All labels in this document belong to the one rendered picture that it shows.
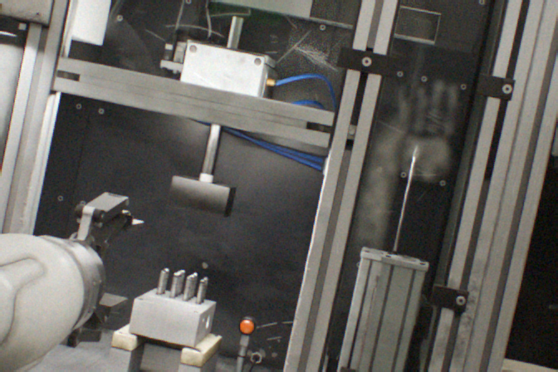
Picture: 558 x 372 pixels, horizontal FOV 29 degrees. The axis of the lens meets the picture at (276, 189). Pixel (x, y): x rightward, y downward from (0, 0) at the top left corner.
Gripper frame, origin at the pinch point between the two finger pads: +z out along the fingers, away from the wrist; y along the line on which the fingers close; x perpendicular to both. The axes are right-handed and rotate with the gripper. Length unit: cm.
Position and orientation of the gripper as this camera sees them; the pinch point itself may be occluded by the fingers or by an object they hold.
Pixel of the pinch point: (115, 262)
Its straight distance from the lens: 118.3
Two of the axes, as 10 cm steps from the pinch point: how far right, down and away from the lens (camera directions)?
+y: 2.1, -9.8, -0.5
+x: -9.7, -2.1, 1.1
